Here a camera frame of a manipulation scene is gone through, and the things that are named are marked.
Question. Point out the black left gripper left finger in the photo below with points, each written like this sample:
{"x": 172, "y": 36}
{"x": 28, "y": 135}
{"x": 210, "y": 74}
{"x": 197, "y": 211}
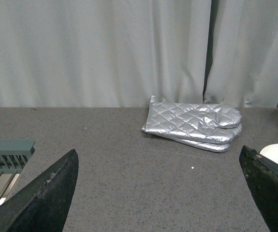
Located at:
{"x": 43, "y": 204}

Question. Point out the green dish drying rack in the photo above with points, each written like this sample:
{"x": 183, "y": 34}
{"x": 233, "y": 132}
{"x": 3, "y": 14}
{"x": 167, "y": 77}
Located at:
{"x": 14, "y": 155}

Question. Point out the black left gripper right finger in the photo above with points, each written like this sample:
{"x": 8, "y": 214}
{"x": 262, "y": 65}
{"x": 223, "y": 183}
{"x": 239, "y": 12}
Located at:
{"x": 261, "y": 175}

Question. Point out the silver quilted oven mitt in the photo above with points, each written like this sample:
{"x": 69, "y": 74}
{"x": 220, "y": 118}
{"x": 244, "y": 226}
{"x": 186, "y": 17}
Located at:
{"x": 208, "y": 123}
{"x": 218, "y": 148}

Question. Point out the lower silver quilted oven mitt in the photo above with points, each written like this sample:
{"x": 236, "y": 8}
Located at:
{"x": 218, "y": 148}

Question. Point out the grey-white curtain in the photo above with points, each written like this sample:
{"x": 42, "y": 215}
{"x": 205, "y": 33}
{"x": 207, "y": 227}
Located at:
{"x": 118, "y": 53}

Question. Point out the upper silver quilted oven mitt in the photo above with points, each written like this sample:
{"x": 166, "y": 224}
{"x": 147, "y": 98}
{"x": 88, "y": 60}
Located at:
{"x": 208, "y": 123}

